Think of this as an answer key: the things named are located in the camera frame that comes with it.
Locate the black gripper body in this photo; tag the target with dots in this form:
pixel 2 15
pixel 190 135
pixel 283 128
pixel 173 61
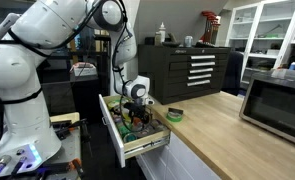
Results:
pixel 135 108

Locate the large grey duct tape roll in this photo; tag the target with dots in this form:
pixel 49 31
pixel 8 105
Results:
pixel 153 128

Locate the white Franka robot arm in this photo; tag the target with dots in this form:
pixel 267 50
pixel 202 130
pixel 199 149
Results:
pixel 20 66

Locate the small red tape roll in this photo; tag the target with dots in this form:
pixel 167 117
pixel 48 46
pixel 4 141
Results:
pixel 137 119

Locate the wide green tape roll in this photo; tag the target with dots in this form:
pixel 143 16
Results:
pixel 122 130

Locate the tape roll with teal label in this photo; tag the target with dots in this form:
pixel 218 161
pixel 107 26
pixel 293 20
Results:
pixel 125 136

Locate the wooden drawer with white front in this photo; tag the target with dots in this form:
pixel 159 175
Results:
pixel 112 133

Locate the black tape roll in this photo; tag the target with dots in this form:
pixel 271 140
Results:
pixel 176 110

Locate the black tool chest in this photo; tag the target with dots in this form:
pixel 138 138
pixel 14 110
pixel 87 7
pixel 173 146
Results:
pixel 163 76

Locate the white cabinet with drawers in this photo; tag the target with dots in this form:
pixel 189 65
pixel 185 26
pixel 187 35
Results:
pixel 173 163

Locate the white and pink box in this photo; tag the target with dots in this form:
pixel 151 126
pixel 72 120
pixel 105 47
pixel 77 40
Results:
pixel 83 70

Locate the black clamp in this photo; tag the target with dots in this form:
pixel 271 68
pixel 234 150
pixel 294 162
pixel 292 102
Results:
pixel 67 128

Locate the small glass jar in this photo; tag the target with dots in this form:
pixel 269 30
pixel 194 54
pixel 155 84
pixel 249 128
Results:
pixel 157 39

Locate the wooden workbench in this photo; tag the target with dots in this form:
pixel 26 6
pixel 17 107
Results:
pixel 68 150

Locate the white squeeze bottle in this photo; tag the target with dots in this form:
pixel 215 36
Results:
pixel 162 33

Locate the metal can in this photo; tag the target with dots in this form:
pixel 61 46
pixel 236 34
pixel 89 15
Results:
pixel 188 41

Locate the red bar clamps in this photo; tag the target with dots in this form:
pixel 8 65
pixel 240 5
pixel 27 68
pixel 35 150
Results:
pixel 211 25

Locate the black and silver microwave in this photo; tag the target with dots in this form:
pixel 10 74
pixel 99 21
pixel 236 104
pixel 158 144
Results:
pixel 273 106

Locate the white shelving unit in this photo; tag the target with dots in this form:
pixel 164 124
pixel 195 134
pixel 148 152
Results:
pixel 255 20

